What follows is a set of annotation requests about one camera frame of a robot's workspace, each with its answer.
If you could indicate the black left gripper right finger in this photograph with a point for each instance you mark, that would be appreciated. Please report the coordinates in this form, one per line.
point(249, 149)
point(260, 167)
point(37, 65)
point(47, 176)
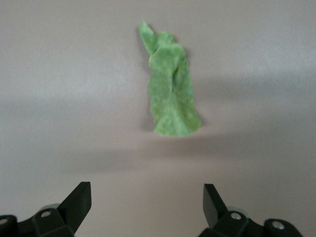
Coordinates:
point(213, 207)

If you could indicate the green lettuce leaf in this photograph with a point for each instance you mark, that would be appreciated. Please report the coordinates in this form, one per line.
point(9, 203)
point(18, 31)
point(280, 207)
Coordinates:
point(170, 98)

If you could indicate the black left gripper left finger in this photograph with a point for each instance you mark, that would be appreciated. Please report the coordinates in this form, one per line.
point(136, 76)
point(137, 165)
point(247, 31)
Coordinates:
point(76, 205)

